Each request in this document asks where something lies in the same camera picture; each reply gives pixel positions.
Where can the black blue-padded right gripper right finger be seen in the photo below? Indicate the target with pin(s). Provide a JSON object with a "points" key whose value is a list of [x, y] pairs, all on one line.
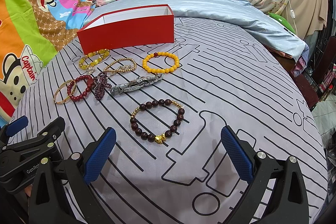
{"points": [[288, 199]]}

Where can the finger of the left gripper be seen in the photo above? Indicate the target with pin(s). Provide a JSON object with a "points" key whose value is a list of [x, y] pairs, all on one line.
{"points": [[50, 133], [11, 129]]}

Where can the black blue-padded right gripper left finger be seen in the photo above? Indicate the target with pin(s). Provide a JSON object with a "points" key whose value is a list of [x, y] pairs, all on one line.
{"points": [[49, 202]]}

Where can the thin gold bangle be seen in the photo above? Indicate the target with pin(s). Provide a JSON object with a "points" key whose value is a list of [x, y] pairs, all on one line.
{"points": [[64, 92]]}

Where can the purple garnet bead strand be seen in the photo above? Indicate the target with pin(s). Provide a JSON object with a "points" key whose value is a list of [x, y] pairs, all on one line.
{"points": [[100, 84]]}

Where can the silver metal watch band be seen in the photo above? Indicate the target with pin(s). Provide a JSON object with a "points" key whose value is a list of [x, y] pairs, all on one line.
{"points": [[135, 84]]}

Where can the red cardboard box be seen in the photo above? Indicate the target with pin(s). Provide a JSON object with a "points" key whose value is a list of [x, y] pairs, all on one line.
{"points": [[136, 26]]}

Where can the person's left hand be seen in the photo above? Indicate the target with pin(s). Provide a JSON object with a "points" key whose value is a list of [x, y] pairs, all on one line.
{"points": [[28, 190]]}

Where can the grey line-patterned bed sheet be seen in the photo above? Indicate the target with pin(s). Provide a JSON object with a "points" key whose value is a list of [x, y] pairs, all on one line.
{"points": [[225, 78]]}

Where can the colourful monkey cartoon blanket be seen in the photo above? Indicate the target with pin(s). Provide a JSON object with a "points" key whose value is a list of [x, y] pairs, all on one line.
{"points": [[32, 32]]}

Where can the green plush toy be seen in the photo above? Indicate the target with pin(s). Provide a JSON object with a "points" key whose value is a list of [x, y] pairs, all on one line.
{"points": [[282, 21]]}

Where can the light blue quilt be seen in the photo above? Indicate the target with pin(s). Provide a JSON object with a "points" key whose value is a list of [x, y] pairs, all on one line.
{"points": [[240, 12]]}

